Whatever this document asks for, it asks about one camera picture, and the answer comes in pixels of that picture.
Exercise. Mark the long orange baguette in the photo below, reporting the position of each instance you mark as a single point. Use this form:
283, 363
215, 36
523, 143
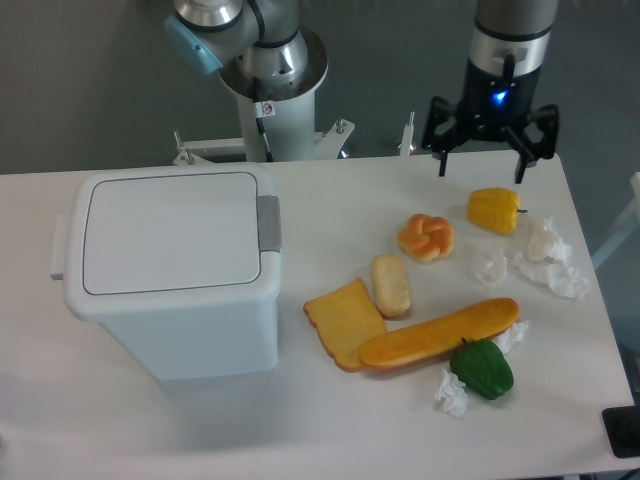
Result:
432, 338

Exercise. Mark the crumpled tissue behind baguette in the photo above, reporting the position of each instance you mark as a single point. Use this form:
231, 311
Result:
507, 340

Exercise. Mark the grey lid push button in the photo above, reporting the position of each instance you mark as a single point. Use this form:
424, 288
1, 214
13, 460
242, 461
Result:
269, 223

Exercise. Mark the white plastic trash can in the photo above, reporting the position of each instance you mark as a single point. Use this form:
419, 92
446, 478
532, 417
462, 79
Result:
187, 333

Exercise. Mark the black device at edge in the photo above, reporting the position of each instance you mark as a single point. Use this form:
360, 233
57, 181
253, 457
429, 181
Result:
622, 429

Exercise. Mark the orange toast slice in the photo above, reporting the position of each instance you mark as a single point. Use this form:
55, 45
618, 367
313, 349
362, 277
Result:
344, 320

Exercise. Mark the yellow bell pepper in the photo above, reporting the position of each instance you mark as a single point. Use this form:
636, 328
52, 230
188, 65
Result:
495, 209

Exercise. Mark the green bell pepper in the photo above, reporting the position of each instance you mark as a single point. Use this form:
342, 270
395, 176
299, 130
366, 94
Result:
481, 365

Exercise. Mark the crumpled tissue front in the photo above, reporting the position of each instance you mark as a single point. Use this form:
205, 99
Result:
451, 395

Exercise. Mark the white trash can lid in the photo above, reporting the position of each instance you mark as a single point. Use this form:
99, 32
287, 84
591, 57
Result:
171, 232

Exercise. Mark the pale oval bread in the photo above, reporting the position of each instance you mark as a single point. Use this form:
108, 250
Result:
390, 285

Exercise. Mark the large crumpled tissue right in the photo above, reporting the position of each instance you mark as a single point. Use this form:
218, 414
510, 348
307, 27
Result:
545, 260

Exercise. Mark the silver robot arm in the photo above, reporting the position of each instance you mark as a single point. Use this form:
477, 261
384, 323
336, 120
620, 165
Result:
510, 37

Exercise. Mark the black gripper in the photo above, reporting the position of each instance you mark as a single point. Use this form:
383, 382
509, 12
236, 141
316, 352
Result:
491, 105

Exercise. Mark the knotted orange bread roll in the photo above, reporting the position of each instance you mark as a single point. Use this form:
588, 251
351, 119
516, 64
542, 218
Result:
425, 238

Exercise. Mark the white metal base frame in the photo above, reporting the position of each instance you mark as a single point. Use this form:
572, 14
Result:
270, 139

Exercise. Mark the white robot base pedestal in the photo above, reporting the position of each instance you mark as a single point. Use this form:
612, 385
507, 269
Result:
281, 81

